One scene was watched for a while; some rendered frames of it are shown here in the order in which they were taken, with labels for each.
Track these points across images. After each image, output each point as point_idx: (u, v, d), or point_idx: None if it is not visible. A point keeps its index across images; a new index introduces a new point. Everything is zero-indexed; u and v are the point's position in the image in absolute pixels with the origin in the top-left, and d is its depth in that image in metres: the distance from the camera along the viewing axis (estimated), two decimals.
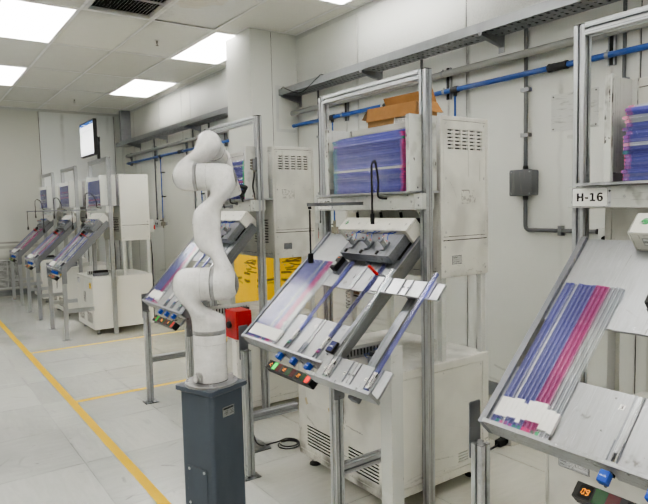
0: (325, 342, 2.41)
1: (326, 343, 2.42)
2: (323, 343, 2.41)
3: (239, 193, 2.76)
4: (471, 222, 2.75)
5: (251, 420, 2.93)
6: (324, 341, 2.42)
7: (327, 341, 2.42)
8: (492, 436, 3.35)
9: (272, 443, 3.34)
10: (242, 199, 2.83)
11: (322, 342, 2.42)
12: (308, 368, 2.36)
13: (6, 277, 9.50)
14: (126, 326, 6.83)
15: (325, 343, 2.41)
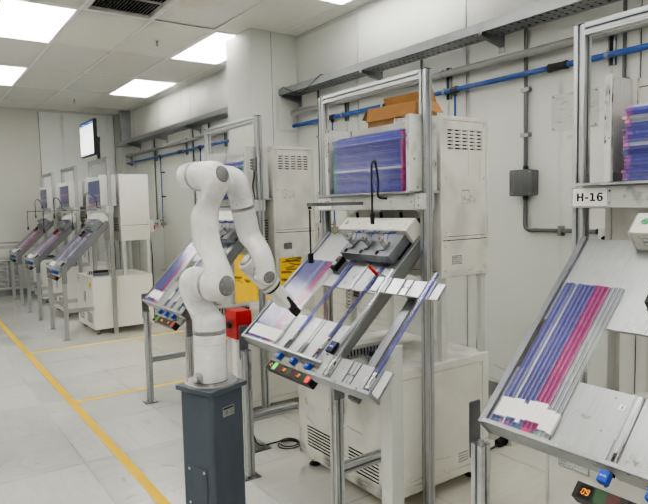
0: (325, 342, 2.41)
1: (327, 343, 2.42)
2: (323, 343, 2.41)
3: None
4: (471, 222, 2.75)
5: (251, 420, 2.93)
6: (324, 341, 2.42)
7: (327, 341, 2.42)
8: (492, 436, 3.35)
9: (272, 443, 3.34)
10: (296, 313, 2.47)
11: (322, 342, 2.42)
12: (308, 368, 2.36)
13: (6, 277, 9.50)
14: (126, 326, 6.83)
15: (325, 343, 2.41)
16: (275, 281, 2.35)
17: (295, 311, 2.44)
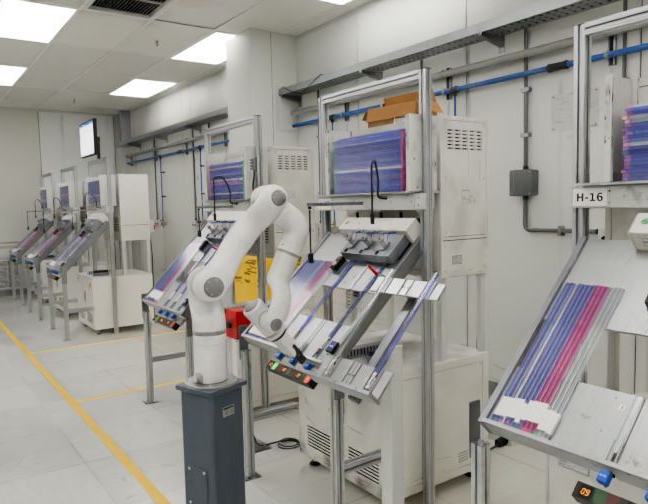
0: (325, 342, 2.41)
1: (327, 343, 2.42)
2: (323, 343, 2.41)
3: None
4: (471, 222, 2.75)
5: (251, 420, 2.93)
6: (324, 341, 2.42)
7: (327, 341, 2.42)
8: (492, 436, 3.35)
9: (272, 443, 3.34)
10: (301, 360, 2.37)
11: (322, 342, 2.42)
12: (308, 368, 2.36)
13: (6, 277, 9.50)
14: (126, 326, 6.83)
15: (325, 343, 2.41)
16: (281, 328, 2.25)
17: (301, 359, 2.34)
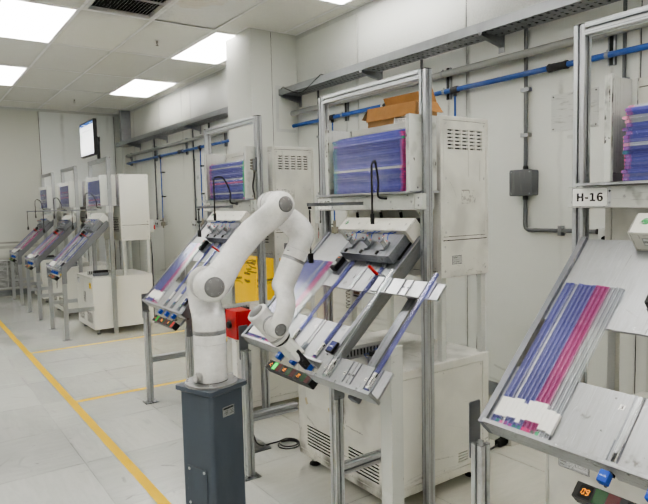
0: (320, 349, 2.40)
1: (322, 349, 2.40)
2: (318, 349, 2.40)
3: None
4: (471, 222, 2.75)
5: (251, 420, 2.93)
6: (319, 347, 2.41)
7: (322, 347, 2.40)
8: (492, 436, 3.35)
9: (272, 443, 3.34)
10: (305, 365, 2.38)
11: (318, 348, 2.41)
12: (309, 369, 2.37)
13: (6, 277, 9.50)
14: (126, 326, 6.83)
15: (320, 350, 2.40)
16: (285, 333, 2.26)
17: (304, 364, 2.35)
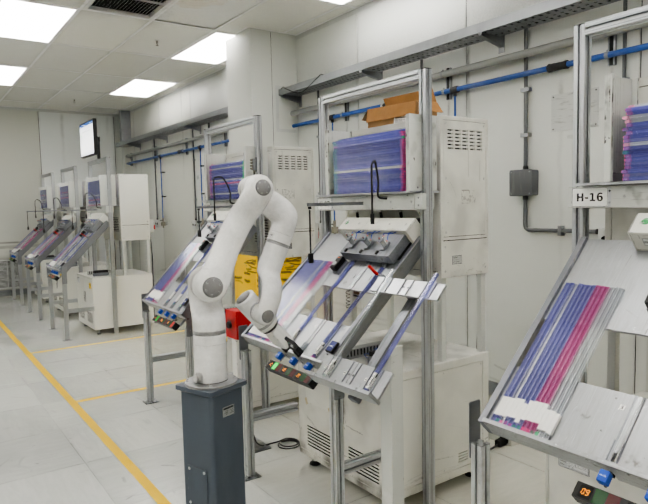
0: (319, 348, 2.40)
1: (321, 348, 2.40)
2: (317, 349, 2.40)
3: None
4: (471, 222, 2.75)
5: (251, 420, 2.93)
6: (319, 347, 2.40)
7: (321, 347, 2.40)
8: (492, 436, 3.35)
9: (272, 443, 3.34)
10: (287, 350, 2.37)
11: (317, 347, 2.41)
12: (308, 368, 2.36)
13: (6, 277, 9.50)
14: (126, 326, 6.83)
15: (319, 349, 2.40)
16: (273, 320, 2.23)
17: (297, 352, 2.28)
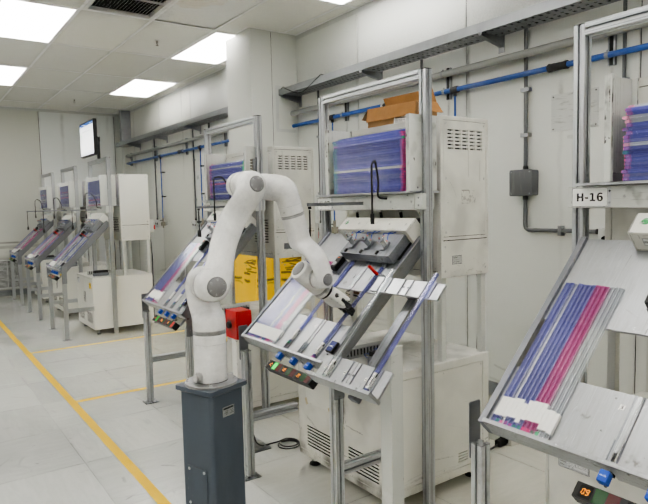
0: (320, 348, 2.40)
1: (321, 349, 2.40)
2: (317, 349, 2.40)
3: (342, 307, 2.41)
4: (471, 222, 2.75)
5: (251, 420, 2.93)
6: (319, 347, 2.40)
7: (321, 347, 2.40)
8: (492, 436, 3.35)
9: (272, 443, 3.34)
10: (353, 312, 2.48)
11: (317, 347, 2.41)
12: (308, 368, 2.36)
13: (6, 277, 9.50)
14: (126, 326, 6.83)
15: (319, 349, 2.40)
16: None
17: None
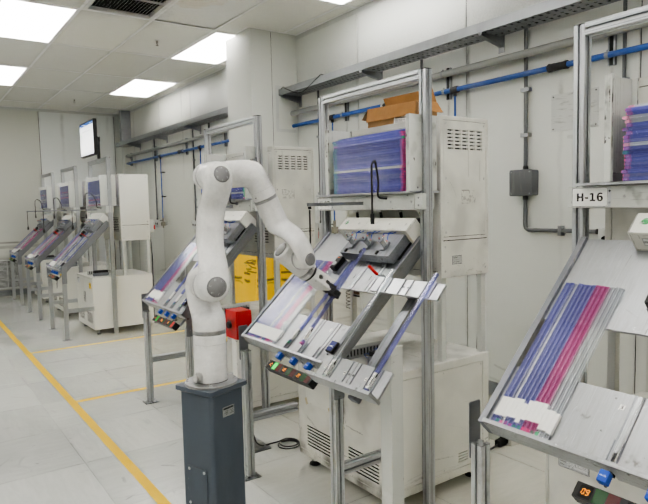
0: (308, 333, 2.34)
1: (310, 333, 2.35)
2: (306, 334, 2.34)
3: (327, 289, 2.36)
4: (471, 222, 2.75)
5: (251, 420, 2.93)
6: (307, 332, 2.35)
7: (310, 332, 2.35)
8: (492, 436, 3.35)
9: (272, 443, 3.34)
10: (339, 295, 2.43)
11: (306, 333, 2.35)
12: (308, 368, 2.36)
13: (6, 277, 9.50)
14: (126, 326, 6.83)
15: (308, 334, 2.34)
16: None
17: None
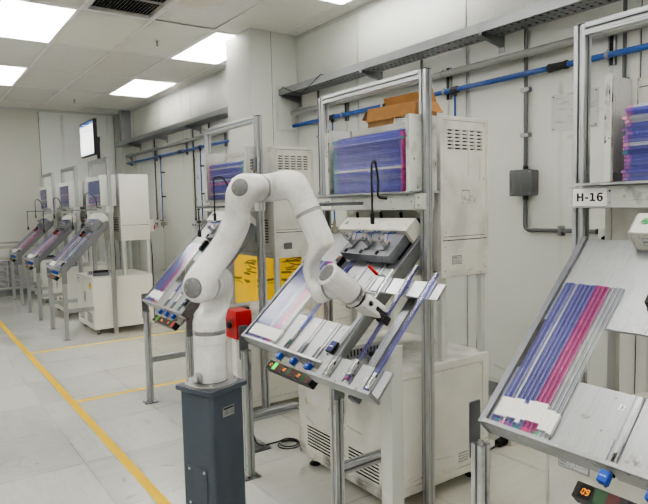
0: (354, 367, 2.04)
1: (356, 367, 2.05)
2: (352, 368, 2.04)
3: (377, 316, 2.05)
4: (471, 222, 2.75)
5: (251, 420, 2.93)
6: (353, 365, 2.05)
7: (356, 365, 2.05)
8: (492, 436, 3.35)
9: (272, 443, 3.34)
10: (389, 321, 2.12)
11: (351, 366, 2.05)
12: (308, 368, 2.36)
13: (6, 277, 9.50)
14: (126, 326, 6.83)
15: (354, 368, 2.04)
16: None
17: (379, 316, 2.14)
